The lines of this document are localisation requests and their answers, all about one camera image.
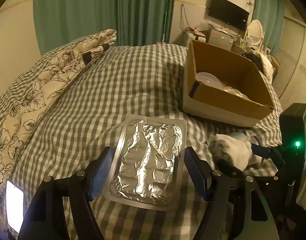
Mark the green curtain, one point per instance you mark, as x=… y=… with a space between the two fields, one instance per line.
x=270 y=13
x=137 y=22

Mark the green curtain left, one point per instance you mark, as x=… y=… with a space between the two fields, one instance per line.
x=137 y=22

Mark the white ribbed suitcase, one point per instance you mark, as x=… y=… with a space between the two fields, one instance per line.
x=195 y=34

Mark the glowing smartphone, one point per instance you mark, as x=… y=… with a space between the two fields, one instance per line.
x=14 y=206

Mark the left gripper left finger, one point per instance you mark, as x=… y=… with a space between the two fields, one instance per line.
x=97 y=173

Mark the chair with clothes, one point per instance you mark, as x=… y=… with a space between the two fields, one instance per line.
x=263 y=64

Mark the floral patterned pillow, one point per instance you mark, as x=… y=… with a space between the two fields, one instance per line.
x=43 y=87

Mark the black wall television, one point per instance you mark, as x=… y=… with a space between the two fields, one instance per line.
x=229 y=13

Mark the clear plastic lid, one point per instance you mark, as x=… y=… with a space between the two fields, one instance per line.
x=209 y=80

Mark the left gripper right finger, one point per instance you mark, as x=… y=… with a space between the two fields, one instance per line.
x=199 y=171

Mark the brown cardboard box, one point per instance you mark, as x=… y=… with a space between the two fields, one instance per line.
x=232 y=70

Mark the white knit glove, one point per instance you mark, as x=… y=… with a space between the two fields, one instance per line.
x=236 y=151

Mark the white oval vanity mirror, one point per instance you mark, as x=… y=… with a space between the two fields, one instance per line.
x=255 y=32

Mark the grey mini fridge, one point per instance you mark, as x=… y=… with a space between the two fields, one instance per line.
x=220 y=39

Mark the white louvered wardrobe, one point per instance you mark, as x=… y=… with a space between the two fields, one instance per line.
x=290 y=82

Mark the green curtain right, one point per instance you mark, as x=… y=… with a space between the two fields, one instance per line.
x=270 y=13

